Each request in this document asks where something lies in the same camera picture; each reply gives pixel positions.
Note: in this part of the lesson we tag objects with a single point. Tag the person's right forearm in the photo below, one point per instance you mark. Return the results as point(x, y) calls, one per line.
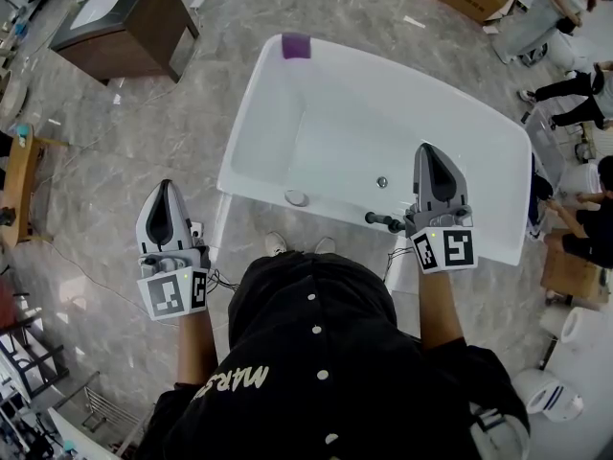
point(440, 309)

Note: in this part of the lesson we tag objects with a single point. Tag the clear plastic storage bin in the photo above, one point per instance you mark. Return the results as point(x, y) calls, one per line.
point(543, 146)

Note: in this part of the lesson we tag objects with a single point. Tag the dark wooden cabinet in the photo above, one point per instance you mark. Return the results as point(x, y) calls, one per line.
point(143, 36)

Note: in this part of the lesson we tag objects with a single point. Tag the white sink top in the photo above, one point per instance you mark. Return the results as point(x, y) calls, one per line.
point(98, 6)

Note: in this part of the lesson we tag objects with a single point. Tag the small black box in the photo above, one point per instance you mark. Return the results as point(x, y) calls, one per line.
point(7, 216)

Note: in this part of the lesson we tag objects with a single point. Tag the black hand shower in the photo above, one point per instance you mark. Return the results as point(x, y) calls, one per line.
point(374, 218)

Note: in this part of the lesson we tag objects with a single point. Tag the grey oval overflow cap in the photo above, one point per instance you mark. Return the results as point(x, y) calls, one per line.
point(296, 197)

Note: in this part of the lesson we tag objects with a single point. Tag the purple sponge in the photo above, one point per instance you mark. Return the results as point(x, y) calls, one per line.
point(296, 47)

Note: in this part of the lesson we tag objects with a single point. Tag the person's right white shoe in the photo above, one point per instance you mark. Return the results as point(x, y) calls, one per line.
point(325, 245)

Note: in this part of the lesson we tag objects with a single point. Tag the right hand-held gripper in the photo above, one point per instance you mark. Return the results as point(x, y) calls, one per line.
point(450, 249)

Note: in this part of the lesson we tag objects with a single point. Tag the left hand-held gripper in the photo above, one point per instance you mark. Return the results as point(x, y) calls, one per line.
point(167, 295)

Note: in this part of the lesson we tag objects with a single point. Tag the light wooden table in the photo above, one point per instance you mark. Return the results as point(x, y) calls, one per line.
point(19, 185)

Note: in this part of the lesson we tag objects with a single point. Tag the person's left white shoe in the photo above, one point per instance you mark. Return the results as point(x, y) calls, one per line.
point(276, 243)

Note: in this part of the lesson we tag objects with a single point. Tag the person's left forearm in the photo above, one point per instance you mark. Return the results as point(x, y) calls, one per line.
point(196, 352)

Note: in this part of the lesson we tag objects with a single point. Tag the teal cup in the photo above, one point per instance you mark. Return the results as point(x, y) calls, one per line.
point(22, 130)

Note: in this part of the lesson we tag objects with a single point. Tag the white bathtub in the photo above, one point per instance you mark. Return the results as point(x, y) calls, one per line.
point(364, 127)

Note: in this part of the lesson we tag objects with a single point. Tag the white vanity unit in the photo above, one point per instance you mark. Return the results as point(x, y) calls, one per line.
point(81, 439)

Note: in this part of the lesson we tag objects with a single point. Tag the white round basin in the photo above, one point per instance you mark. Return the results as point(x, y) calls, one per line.
point(12, 96)

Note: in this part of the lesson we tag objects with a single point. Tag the large white paper roll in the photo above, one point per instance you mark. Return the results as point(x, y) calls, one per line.
point(589, 331)

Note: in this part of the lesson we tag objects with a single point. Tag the person's white shoe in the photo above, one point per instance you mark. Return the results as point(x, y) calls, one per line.
point(325, 245)
point(276, 243)

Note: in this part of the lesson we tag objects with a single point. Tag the black metal frame stand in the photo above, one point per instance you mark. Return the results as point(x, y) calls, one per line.
point(29, 352)

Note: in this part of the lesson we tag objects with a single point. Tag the person's black buttoned shirt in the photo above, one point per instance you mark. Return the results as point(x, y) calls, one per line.
point(335, 362)

